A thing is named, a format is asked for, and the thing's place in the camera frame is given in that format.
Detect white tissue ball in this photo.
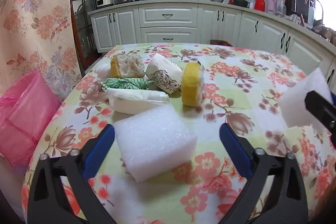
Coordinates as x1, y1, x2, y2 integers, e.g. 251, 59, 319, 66
95, 64, 112, 81

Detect red box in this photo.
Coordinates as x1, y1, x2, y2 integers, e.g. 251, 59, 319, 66
209, 39, 233, 46

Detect white rice cooker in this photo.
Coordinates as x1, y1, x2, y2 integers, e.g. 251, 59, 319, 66
97, 0, 114, 9

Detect floral curtain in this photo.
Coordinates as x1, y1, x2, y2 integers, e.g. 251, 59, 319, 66
0, 0, 84, 104

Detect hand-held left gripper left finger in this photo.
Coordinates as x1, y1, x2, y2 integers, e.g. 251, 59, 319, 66
28, 124, 117, 224

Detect chrome faucet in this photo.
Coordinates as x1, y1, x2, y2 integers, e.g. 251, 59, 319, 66
304, 0, 324, 22

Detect dirty cookware pile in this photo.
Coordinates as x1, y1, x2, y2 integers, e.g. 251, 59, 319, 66
289, 13, 336, 42

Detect white patterned paper box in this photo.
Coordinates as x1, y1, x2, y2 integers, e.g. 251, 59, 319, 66
145, 53, 183, 95

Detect white pump bottle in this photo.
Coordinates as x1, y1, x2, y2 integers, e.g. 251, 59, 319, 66
307, 1, 315, 26

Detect white foam block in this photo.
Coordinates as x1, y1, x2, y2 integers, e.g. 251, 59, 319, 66
114, 104, 198, 183
278, 67, 335, 134

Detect brown framed glass door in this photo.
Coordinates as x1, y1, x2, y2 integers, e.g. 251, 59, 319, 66
70, 0, 104, 62

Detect yellow sponge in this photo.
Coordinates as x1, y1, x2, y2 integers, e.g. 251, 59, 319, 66
182, 62, 206, 107

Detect white lower cabinets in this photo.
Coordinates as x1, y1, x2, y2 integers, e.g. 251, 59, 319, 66
88, 0, 336, 83

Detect pink-lined trash bin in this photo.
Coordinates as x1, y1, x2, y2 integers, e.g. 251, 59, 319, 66
0, 70, 59, 168

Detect green white wrapper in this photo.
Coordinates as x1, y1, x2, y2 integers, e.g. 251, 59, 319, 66
101, 77, 150, 90

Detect pink thermos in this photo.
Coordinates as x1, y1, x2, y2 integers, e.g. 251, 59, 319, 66
267, 0, 278, 14

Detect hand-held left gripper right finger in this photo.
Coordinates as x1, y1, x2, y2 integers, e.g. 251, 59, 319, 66
219, 123, 308, 224

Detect red black casserole pot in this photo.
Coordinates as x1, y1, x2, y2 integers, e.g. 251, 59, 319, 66
228, 0, 250, 8

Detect white tissue pack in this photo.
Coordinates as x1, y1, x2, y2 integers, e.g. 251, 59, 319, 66
107, 88, 171, 113

